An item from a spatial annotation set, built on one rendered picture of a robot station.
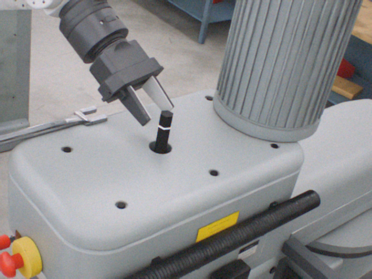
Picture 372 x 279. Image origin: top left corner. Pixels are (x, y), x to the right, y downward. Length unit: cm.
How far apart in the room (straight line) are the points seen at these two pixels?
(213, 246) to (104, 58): 33
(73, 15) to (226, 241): 42
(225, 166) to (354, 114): 62
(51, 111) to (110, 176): 368
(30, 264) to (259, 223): 36
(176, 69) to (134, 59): 447
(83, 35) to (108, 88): 9
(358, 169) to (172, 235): 58
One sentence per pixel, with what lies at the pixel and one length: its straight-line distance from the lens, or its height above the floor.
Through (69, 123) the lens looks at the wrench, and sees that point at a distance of 95.
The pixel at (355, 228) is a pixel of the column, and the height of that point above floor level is 156.
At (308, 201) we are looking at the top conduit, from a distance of 105.
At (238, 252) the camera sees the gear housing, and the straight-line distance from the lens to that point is 107.
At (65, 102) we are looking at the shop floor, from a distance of 466.
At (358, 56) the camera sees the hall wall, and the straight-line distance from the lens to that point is 573.
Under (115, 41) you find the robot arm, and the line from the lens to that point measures 91.
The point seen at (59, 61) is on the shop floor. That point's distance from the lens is 524.
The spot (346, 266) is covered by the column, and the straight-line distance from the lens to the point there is 144.
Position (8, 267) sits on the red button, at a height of 177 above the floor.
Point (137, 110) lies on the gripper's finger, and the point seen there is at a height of 196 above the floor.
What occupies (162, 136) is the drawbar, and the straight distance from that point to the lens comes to 91.
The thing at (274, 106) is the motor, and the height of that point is 196.
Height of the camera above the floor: 242
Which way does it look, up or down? 33 degrees down
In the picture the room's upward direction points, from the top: 12 degrees clockwise
